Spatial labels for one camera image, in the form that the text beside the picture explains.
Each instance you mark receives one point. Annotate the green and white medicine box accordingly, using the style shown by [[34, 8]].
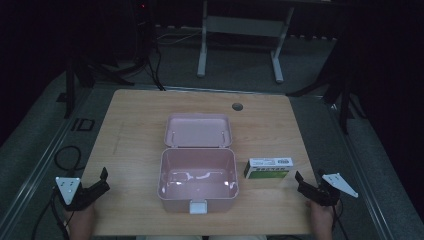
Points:
[[266, 174]]

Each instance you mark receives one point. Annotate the person's left hand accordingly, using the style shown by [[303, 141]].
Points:
[[81, 218]]

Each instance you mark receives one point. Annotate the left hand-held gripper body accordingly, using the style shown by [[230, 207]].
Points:
[[68, 190]]

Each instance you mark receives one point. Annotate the dark computer tower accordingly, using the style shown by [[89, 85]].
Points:
[[144, 30]]

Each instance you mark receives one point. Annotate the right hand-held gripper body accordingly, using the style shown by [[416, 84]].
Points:
[[328, 191]]

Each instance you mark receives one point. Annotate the person's light clothing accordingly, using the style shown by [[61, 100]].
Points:
[[200, 237]]

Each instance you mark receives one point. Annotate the white metal desk frame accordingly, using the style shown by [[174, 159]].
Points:
[[246, 26]]

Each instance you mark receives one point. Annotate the black metal stand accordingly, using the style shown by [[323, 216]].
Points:
[[343, 96], [70, 90]]

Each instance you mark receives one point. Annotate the pink plastic storage box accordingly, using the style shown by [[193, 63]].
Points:
[[186, 195]]

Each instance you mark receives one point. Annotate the person's right hand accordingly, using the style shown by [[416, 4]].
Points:
[[320, 215]]

